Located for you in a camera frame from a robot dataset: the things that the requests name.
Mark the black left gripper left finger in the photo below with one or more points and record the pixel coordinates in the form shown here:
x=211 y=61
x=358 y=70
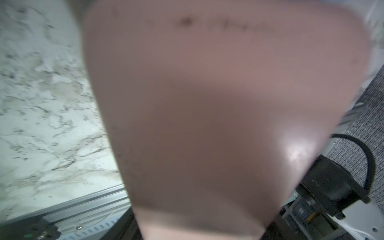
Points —
x=126 y=228

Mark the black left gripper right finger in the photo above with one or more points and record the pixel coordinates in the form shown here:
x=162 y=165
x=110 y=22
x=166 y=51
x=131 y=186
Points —
x=279 y=230

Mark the pink glasses case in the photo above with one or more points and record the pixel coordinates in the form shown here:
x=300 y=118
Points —
x=215 y=110

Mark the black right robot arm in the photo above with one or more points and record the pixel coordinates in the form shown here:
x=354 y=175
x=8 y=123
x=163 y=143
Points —
x=330 y=188

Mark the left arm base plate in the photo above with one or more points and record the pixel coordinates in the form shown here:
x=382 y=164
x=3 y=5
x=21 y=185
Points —
x=30 y=229

